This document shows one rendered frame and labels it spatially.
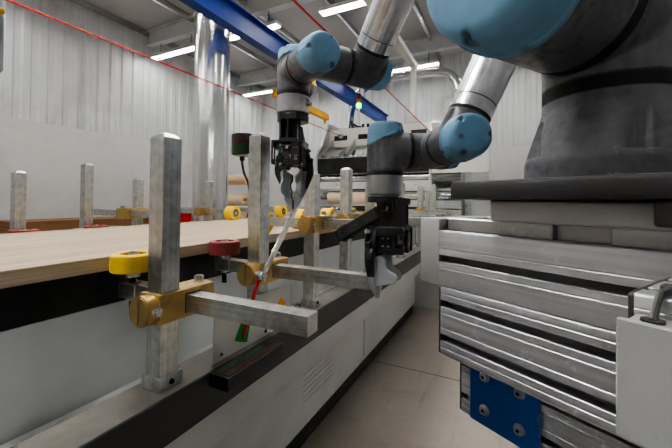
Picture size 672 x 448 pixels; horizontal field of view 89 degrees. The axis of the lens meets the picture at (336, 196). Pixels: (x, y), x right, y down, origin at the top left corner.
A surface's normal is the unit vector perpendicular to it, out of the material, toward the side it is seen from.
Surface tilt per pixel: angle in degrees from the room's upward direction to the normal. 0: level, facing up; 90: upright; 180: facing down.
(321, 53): 90
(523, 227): 90
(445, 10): 97
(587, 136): 73
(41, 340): 90
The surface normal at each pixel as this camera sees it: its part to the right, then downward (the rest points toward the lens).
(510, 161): -0.44, -0.02
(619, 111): -0.48, -0.32
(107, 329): 0.90, 0.00
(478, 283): -0.83, -0.02
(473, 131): 0.08, -0.01
